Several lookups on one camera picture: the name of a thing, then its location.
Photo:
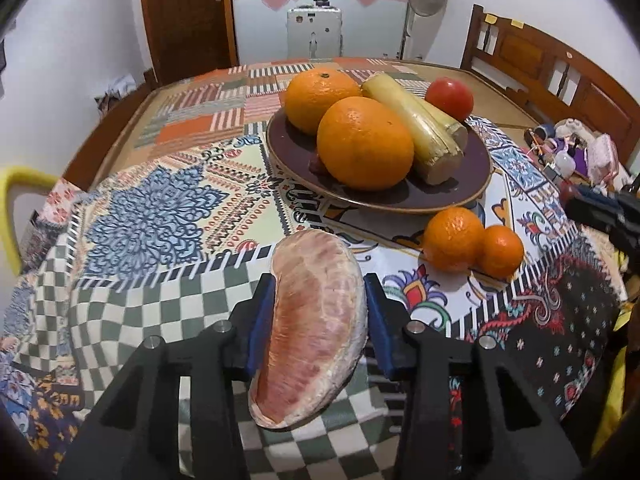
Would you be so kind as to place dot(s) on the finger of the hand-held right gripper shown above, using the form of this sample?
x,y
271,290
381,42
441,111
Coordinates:
x,y
595,210

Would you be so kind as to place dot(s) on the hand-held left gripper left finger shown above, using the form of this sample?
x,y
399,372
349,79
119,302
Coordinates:
x,y
260,320

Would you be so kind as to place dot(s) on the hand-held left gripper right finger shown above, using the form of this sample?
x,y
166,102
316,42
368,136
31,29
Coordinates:
x,y
378,325

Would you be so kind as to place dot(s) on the peeled pomelo segment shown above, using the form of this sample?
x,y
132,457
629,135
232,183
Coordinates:
x,y
310,330

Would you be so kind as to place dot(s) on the purple plate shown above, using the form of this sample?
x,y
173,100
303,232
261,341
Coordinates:
x,y
450,185

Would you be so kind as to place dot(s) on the small red jujube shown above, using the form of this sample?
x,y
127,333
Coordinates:
x,y
316,165

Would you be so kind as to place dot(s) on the large orange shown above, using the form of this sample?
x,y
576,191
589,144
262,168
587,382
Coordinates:
x,y
320,97
365,145

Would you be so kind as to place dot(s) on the yellow sugarcane piece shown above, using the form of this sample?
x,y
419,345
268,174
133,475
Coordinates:
x,y
430,135

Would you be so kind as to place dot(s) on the red tomato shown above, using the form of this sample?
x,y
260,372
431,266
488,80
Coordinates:
x,y
450,99

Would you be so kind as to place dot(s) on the white pink plastic bag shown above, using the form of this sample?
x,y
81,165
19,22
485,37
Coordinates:
x,y
604,157

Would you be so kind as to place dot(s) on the purple doll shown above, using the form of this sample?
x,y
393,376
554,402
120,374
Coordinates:
x,y
575,152

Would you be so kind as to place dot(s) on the small mandarin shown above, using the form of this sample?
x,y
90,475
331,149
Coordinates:
x,y
452,240
502,252

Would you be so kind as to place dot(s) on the patterned patchwork tablecloth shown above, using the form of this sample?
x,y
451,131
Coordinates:
x,y
165,220

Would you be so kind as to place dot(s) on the bamboo bed mat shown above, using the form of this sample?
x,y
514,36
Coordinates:
x,y
495,105

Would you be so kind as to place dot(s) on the yellow package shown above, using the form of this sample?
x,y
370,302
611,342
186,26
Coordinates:
x,y
620,385

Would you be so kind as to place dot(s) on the striped patchwork blanket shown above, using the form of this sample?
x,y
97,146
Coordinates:
x,y
200,125

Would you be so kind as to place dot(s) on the pile of clothes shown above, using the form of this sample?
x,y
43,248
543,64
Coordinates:
x,y
115,91

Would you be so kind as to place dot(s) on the white appliance with black cap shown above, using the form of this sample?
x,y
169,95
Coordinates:
x,y
315,30

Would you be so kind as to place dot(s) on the brown wooden door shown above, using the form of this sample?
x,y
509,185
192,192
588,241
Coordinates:
x,y
185,15

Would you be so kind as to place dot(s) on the small items on suitcase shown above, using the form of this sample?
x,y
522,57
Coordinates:
x,y
321,3

